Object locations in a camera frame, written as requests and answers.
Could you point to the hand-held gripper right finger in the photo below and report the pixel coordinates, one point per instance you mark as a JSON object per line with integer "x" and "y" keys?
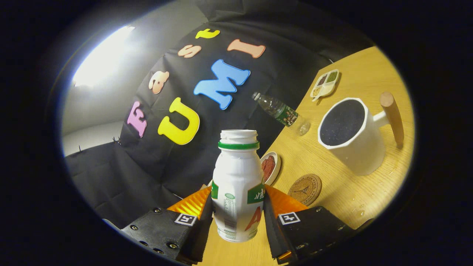
{"x": 273, "y": 232}

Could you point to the pile of dark beans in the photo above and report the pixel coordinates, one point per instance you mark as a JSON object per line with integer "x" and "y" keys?
{"x": 322, "y": 79}

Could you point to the red sausage meat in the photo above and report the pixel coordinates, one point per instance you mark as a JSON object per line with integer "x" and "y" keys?
{"x": 268, "y": 167}

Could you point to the black backdrop cloth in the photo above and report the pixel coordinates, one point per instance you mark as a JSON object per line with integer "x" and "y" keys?
{"x": 147, "y": 166}

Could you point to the white divided dish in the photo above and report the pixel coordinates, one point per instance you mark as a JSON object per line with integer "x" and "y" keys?
{"x": 325, "y": 87}

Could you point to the wooden table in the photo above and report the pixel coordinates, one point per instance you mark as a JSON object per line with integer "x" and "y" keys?
{"x": 351, "y": 199}

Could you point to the round cork coaster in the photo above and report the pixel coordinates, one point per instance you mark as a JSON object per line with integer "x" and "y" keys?
{"x": 305, "y": 189}

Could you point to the round white plate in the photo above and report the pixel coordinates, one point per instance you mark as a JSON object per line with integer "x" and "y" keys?
{"x": 278, "y": 164}

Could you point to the clear plastic water bottle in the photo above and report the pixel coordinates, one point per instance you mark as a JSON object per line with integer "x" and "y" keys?
{"x": 282, "y": 112}

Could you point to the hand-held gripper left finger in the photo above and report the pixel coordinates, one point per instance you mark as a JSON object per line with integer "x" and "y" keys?
{"x": 199, "y": 236}

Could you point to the white juice bottle green label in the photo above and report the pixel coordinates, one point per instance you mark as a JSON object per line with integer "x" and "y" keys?
{"x": 236, "y": 177}

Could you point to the pile of green beans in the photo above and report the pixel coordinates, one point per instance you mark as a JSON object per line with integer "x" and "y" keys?
{"x": 332, "y": 76}

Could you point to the pile of yellow soybeans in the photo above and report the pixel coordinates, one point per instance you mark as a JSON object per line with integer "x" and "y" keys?
{"x": 317, "y": 91}

